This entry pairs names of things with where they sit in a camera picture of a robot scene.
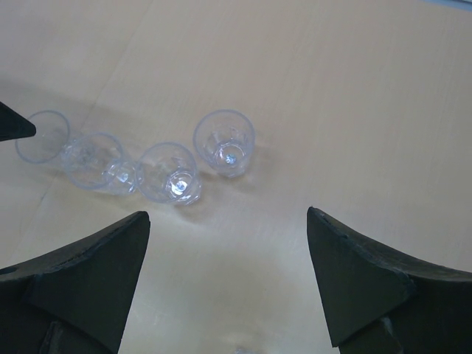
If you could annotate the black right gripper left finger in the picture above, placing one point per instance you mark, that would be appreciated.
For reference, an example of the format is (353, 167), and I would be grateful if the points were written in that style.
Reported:
(75, 299)

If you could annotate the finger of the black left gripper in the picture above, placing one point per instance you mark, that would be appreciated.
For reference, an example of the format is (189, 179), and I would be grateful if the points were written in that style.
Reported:
(13, 126)

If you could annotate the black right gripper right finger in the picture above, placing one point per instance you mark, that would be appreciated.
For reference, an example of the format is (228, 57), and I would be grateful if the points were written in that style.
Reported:
(377, 299)

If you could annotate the clear glass in row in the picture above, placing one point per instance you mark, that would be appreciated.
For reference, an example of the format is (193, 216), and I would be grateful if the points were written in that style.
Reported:
(100, 163)
(167, 173)
(225, 140)
(53, 132)

